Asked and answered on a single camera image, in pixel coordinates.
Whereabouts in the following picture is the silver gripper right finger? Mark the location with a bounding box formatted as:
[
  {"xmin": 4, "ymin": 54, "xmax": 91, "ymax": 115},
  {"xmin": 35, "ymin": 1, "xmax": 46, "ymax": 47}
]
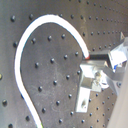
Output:
[{"xmin": 109, "ymin": 37, "xmax": 128, "ymax": 71}]

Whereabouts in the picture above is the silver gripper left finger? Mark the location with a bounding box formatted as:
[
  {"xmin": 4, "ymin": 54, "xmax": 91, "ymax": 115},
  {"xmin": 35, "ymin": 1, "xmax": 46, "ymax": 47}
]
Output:
[{"xmin": 75, "ymin": 64, "xmax": 110, "ymax": 113}]

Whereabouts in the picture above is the white cable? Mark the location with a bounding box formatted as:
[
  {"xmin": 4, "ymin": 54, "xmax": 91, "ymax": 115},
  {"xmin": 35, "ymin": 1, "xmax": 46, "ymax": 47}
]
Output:
[{"xmin": 14, "ymin": 13, "xmax": 90, "ymax": 128}]

